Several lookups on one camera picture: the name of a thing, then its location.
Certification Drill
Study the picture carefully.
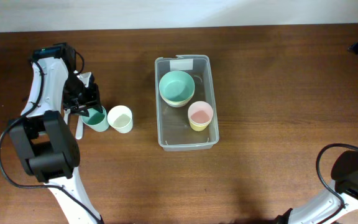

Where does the green plastic bowl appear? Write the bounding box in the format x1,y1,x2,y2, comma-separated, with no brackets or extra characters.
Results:
158,71,195,102

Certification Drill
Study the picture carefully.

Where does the yellow plastic bowl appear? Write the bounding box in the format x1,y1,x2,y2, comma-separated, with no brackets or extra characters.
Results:
160,93,195,106

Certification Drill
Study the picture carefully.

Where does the cream plastic cup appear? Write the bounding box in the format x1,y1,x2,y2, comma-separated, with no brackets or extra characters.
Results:
107,105,133,134

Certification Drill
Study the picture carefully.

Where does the green plastic cup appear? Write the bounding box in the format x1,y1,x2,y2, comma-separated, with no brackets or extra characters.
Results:
80,107,109,132

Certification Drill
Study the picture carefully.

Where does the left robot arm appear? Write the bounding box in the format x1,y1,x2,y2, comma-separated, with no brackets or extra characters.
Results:
1,43,103,223

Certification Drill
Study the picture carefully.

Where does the yellow plastic cup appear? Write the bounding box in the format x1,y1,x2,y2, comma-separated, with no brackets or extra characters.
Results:
189,119,210,132

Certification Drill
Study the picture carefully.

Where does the pink plastic cup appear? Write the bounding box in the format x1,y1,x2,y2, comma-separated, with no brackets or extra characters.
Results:
188,101,214,125

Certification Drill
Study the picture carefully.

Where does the grey plastic spoon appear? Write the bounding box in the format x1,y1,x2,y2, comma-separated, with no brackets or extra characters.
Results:
75,116,83,140

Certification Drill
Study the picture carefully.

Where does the grey plastic fork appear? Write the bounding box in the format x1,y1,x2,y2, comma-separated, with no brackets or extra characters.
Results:
63,109,71,124

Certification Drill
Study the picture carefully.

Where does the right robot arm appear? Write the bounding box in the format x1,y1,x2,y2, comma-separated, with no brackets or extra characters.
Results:
273,143,358,224

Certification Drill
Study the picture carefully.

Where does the clear plastic container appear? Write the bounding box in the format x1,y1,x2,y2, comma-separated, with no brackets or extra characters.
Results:
155,55,219,151

